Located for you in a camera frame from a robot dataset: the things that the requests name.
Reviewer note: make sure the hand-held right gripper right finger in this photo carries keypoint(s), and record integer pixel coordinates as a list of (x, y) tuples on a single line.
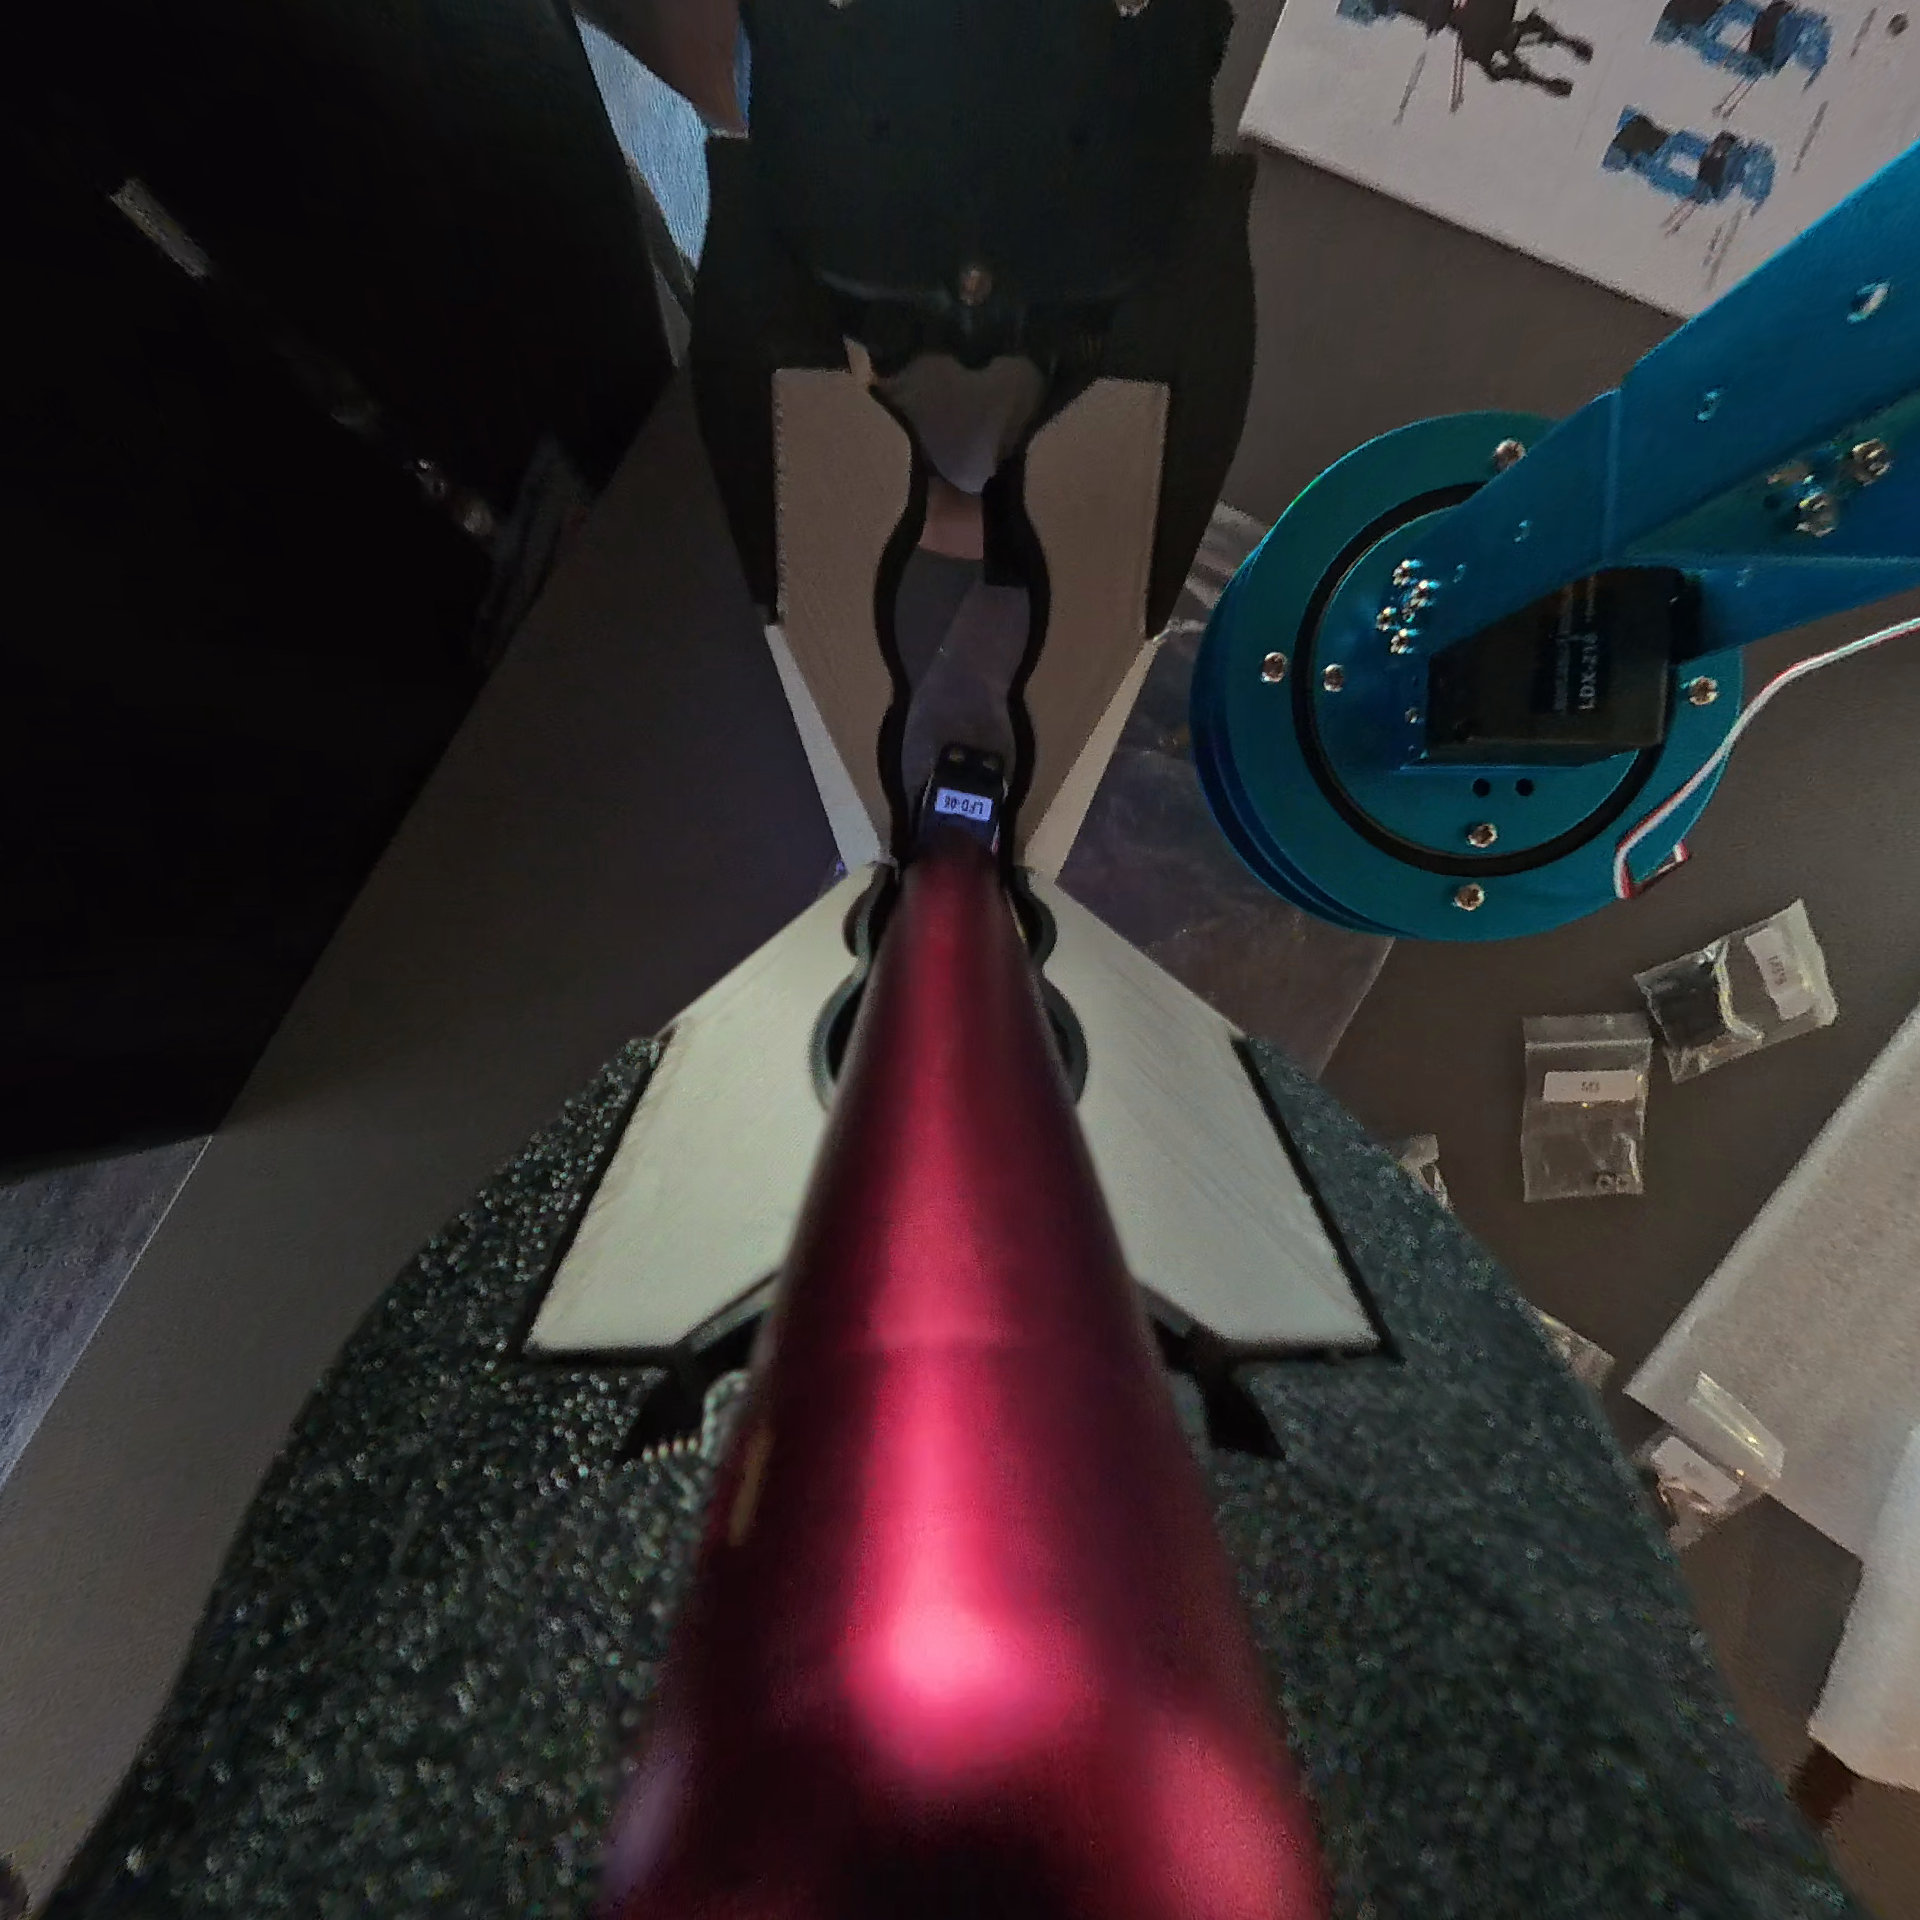
[(1245, 1200)]

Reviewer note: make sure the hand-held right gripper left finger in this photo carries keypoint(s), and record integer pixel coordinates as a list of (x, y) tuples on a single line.
[(675, 1200)]

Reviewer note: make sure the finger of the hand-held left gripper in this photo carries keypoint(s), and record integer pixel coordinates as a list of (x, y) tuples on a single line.
[(826, 570), (1095, 570)]

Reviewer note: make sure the small black servo motor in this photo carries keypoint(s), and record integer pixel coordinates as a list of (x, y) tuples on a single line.
[(960, 804)]

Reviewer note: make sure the red electric screwdriver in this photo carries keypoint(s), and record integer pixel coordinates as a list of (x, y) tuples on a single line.
[(960, 1351)]

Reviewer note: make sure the blue toy robot arm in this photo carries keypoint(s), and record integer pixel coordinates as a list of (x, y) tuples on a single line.
[(1651, 421)]

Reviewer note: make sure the large clear plastic bag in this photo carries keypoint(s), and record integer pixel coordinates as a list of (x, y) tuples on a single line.
[(1155, 900)]

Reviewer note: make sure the group of small screw bags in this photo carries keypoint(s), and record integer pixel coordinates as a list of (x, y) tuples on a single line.
[(1584, 1112)]

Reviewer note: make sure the printed instruction sheet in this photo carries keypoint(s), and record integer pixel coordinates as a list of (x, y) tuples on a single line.
[(1498, 166)]

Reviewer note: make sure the white foam sheet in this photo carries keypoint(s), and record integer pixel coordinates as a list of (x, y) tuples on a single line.
[(1816, 1321)]

